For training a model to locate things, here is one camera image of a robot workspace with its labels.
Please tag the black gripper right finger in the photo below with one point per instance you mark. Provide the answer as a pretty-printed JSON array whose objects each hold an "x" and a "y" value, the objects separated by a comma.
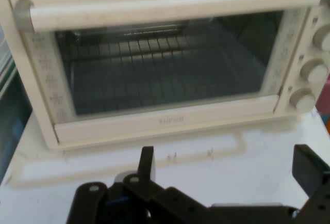
[{"x": 309, "y": 172}]

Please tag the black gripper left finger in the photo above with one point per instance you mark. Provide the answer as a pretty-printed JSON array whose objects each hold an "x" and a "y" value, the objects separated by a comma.
[{"x": 146, "y": 164}]

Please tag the glass oven door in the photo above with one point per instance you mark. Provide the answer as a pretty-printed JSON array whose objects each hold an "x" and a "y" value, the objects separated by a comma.
[{"x": 165, "y": 120}]

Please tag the pink and blue box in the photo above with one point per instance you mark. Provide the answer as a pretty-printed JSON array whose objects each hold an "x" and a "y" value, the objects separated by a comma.
[{"x": 324, "y": 108}]

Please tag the cream round oven knob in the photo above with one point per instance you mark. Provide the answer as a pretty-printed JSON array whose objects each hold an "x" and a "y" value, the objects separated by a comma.
[
  {"x": 314, "y": 70},
  {"x": 303, "y": 98},
  {"x": 322, "y": 37}
]

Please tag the dark oven baking tray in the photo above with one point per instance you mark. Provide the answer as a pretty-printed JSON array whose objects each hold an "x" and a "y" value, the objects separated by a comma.
[{"x": 165, "y": 87}]

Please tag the cream white toaster oven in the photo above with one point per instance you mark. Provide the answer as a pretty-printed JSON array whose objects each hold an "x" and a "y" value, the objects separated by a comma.
[{"x": 296, "y": 61}]

